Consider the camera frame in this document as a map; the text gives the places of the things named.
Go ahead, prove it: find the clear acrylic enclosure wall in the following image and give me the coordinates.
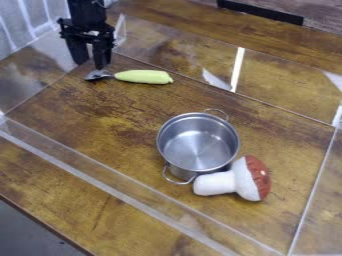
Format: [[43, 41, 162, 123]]
[[0, 0, 342, 256]]

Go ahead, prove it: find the black bar in background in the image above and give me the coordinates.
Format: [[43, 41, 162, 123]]
[[216, 0, 305, 26]]

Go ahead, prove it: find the green handled metal spoon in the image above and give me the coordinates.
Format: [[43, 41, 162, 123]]
[[84, 70, 174, 85]]

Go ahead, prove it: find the plush red white mushroom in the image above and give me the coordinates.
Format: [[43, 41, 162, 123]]
[[192, 155, 271, 201]]

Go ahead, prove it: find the small steel pot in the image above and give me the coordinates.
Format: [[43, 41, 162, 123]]
[[156, 108, 240, 185]]

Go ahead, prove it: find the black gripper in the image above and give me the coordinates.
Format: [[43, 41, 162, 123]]
[[57, 0, 114, 70]]

